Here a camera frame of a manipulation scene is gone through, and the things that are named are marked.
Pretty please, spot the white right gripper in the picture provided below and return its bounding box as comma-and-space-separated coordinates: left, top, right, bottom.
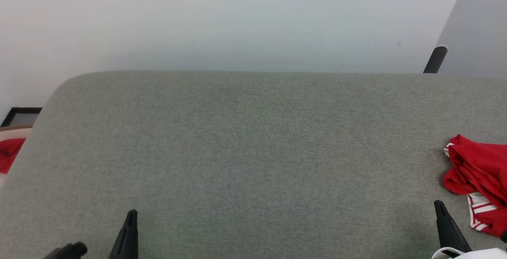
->
431, 200, 507, 259

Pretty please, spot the beige basket rim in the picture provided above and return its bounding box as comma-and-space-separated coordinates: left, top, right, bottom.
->
0, 126, 33, 141

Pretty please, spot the red Bulls basketball jersey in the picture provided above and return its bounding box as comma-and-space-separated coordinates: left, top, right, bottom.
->
443, 134, 507, 238

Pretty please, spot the red cloth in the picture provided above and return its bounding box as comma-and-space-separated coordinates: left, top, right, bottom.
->
0, 138, 27, 175

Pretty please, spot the grey flat panel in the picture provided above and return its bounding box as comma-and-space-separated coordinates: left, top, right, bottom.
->
437, 0, 507, 79

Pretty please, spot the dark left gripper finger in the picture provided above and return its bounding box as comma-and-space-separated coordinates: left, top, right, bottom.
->
109, 210, 139, 259

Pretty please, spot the black round pole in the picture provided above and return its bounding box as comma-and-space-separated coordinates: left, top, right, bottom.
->
423, 46, 448, 74

